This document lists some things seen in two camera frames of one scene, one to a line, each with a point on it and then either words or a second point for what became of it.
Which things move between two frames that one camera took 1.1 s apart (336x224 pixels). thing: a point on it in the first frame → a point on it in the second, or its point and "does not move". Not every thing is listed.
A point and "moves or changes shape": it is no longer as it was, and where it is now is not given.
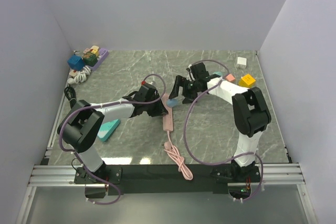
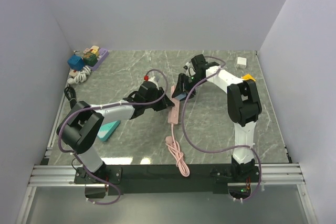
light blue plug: (172, 103) moves or changes shape
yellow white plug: (95, 49) does not move
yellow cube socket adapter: (247, 81) does not move
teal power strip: (105, 128) does not move
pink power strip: (172, 151) moves or changes shape
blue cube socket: (75, 62) does not move
